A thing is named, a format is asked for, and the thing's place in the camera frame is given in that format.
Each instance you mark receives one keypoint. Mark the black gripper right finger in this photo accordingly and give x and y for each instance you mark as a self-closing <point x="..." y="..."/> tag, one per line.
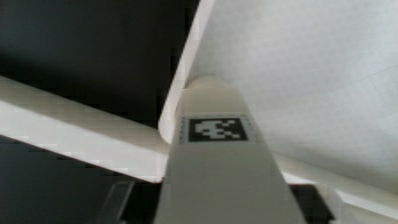
<point x="312" y="204"/>

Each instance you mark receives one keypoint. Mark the white desk leg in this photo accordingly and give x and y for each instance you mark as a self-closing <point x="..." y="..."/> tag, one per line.
<point x="223" y="187"/>

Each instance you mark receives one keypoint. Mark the white desk top tray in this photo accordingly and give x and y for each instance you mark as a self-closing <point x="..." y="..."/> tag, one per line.
<point x="305" y="52"/>

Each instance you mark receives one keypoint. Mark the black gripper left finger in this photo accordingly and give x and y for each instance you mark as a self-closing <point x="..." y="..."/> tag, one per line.
<point x="131" y="204"/>

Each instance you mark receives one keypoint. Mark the white U-shaped boundary fence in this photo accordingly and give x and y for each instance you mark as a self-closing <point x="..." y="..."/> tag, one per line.
<point x="87" y="134"/>

